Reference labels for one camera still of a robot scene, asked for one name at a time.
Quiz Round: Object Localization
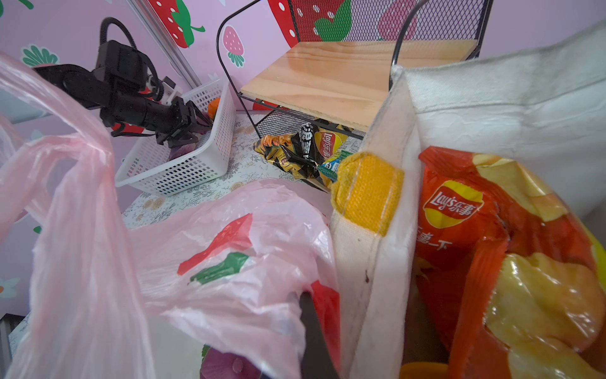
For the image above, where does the white canvas tote bag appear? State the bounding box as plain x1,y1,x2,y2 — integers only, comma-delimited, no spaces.
330,23,605,378

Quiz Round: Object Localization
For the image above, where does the red chips bag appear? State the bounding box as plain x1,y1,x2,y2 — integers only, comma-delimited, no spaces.
415,147,605,378

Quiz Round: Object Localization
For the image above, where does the toy purple eggplant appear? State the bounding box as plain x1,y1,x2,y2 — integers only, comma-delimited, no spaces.
200,348,261,379

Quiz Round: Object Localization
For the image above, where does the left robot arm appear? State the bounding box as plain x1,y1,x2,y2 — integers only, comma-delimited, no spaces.
33,17,213,148

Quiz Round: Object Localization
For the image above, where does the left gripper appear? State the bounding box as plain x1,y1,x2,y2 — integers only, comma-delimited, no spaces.
99,93,213,148

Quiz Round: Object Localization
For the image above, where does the black wire wooden shelf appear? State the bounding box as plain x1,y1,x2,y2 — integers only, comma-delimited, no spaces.
234,1,492,139

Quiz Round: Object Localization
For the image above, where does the snack bag under shelf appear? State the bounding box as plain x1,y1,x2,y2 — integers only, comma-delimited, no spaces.
253,118,363,192

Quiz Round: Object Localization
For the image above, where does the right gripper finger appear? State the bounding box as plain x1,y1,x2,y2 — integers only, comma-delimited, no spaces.
299,292,339,379

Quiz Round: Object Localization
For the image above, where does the pink plastic grocery bag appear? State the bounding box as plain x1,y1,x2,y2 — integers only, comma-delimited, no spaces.
1,55,341,378

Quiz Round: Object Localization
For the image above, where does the white plastic basket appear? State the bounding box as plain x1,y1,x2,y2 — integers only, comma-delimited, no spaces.
115,77,236,196

